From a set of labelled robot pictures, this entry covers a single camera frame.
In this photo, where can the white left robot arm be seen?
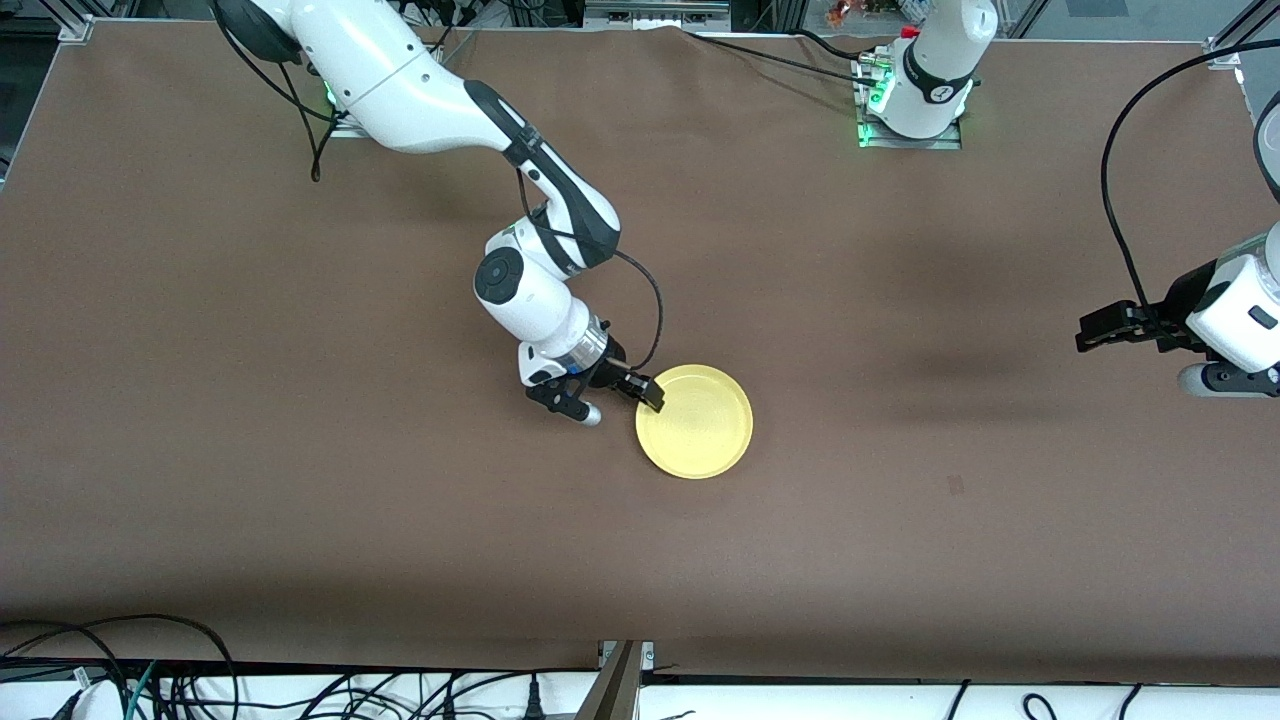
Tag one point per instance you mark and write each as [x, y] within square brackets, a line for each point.
[940, 60]

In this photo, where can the aluminium profile post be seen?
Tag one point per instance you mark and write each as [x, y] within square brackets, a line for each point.
[615, 690]

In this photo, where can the aluminium corner bracket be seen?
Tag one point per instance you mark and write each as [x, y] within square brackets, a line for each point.
[1224, 55]
[78, 30]

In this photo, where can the metal frame bar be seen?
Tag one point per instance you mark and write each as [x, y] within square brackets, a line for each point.
[655, 12]

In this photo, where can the white shelf board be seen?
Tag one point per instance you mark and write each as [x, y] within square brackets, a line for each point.
[850, 705]

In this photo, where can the diagonal aluminium extrusion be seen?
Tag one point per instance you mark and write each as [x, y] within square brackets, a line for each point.
[1255, 22]

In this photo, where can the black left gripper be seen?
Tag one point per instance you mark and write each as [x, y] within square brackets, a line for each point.
[1176, 300]

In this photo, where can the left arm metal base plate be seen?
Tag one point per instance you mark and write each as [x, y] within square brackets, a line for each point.
[955, 143]

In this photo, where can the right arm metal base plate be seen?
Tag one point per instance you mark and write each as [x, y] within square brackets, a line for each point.
[345, 128]

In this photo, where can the orange background object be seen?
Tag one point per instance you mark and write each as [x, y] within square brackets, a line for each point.
[845, 12]

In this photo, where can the yellow plate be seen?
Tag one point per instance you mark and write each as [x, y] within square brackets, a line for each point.
[700, 425]

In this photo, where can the black power plug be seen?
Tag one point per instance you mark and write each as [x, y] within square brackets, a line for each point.
[535, 700]

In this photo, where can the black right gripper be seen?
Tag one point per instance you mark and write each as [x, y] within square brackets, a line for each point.
[612, 368]

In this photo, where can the brown table cover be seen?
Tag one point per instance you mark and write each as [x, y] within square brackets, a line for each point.
[640, 560]

